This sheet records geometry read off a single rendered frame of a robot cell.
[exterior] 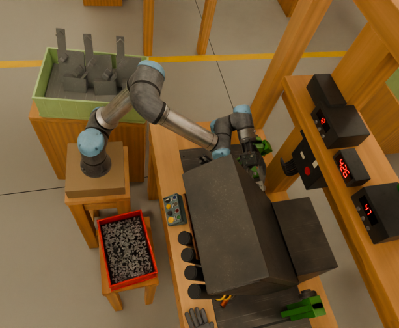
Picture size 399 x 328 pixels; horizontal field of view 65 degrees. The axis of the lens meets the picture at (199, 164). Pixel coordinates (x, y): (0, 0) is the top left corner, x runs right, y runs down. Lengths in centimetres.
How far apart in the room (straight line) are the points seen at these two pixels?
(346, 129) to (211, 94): 231
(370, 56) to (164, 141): 110
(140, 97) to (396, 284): 100
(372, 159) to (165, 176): 97
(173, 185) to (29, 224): 133
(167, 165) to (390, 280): 113
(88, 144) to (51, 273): 125
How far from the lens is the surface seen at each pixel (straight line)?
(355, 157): 115
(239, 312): 154
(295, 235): 133
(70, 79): 209
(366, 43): 119
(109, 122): 151
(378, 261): 109
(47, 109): 202
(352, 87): 122
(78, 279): 246
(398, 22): 111
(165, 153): 175
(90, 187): 163
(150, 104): 119
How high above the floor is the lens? 238
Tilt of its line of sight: 58 degrees down
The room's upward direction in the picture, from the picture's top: 17 degrees clockwise
